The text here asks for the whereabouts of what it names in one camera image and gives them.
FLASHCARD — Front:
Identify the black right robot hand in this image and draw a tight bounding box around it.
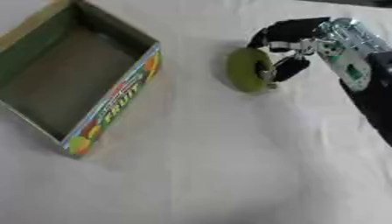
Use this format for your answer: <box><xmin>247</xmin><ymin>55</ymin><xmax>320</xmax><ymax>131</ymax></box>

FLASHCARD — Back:
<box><xmin>245</xmin><ymin>17</ymin><xmax>334</xmax><ymax>89</ymax></box>

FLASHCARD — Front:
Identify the green round toy fruit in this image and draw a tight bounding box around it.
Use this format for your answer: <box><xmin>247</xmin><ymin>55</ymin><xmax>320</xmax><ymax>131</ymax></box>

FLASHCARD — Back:
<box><xmin>225</xmin><ymin>47</ymin><xmax>277</xmax><ymax>95</ymax></box>

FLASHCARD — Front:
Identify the open cardboard box green inside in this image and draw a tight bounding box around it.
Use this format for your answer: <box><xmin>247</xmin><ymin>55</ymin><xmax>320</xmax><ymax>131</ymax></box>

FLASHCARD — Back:
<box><xmin>0</xmin><ymin>0</ymin><xmax>165</xmax><ymax>158</ymax></box>

